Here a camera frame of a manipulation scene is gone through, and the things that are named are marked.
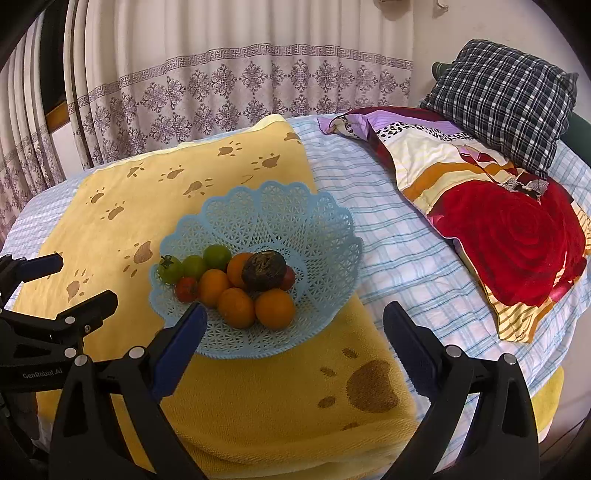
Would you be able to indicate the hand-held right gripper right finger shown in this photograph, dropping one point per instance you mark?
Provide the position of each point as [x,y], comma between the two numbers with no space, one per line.
[411,348]

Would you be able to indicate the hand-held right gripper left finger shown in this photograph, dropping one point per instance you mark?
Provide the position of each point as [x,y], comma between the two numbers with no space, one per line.
[182,346]

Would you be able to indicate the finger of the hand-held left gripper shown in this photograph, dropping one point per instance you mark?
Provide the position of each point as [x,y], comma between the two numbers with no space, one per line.
[41,266]
[92,310]

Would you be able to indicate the red cherry tomato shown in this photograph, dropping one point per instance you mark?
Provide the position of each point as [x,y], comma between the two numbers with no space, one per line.
[186,289]
[289,278]

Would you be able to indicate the small mandarin orange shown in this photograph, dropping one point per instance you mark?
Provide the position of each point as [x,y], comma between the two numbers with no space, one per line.
[236,308]

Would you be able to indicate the yellow-orange tomato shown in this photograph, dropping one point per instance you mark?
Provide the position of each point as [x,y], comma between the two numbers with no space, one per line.
[214,287]

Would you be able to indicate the large green tomato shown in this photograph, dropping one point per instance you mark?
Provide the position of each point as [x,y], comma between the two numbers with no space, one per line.
[170,270]

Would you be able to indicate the round orange tomato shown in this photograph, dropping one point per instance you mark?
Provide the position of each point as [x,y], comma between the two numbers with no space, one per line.
[236,272]

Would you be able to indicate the small light green tomato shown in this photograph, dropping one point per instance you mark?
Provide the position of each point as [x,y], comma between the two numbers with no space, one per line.
[217,256]

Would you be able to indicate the large mandarin orange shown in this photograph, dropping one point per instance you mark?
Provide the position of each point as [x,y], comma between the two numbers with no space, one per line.
[275,309]

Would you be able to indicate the dark wrinkled passion fruit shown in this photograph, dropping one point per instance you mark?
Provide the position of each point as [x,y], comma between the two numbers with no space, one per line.
[263,271]

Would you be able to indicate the light blue lattice basket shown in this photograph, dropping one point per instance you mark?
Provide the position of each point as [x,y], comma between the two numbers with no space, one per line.
[286,217]

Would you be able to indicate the yellow paw print towel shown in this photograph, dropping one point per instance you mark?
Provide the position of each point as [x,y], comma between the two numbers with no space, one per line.
[258,383]

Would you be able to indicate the patterned white curtain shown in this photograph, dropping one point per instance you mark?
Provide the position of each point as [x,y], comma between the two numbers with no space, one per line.
[231,87]
[27,138]

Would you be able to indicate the yellow cloth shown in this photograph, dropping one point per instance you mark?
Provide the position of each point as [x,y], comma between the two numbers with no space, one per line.
[549,401]

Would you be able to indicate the colourful floral quilt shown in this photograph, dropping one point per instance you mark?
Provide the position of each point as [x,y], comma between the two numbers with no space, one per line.
[498,221]

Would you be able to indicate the dark plaid pillow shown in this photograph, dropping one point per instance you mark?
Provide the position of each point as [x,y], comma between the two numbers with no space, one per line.
[503,101]

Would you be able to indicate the wooden window frame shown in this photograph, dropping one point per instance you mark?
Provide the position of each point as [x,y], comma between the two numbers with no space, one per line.
[57,114]

